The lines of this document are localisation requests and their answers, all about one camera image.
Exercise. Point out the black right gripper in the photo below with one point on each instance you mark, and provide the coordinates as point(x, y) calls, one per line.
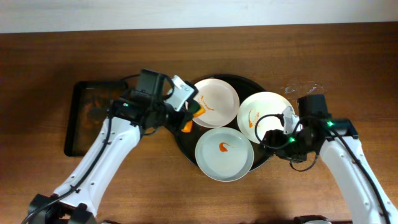
point(274, 142)

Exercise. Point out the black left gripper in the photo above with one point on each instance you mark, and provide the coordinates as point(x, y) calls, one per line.
point(182, 117)

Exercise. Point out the orange green sponge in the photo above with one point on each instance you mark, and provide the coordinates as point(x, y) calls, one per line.
point(199, 113)

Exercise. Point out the cream plate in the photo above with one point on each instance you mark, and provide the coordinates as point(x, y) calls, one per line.
point(220, 101)
point(263, 111)

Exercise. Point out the pale grey plate bottom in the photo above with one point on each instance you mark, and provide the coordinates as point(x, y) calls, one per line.
point(224, 154)

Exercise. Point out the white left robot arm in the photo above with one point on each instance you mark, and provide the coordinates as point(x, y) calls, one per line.
point(128, 120)

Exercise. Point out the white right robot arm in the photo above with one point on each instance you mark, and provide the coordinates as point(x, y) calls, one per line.
point(336, 142)

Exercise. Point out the black rectangular tray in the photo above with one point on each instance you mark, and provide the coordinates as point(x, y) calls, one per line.
point(89, 107)

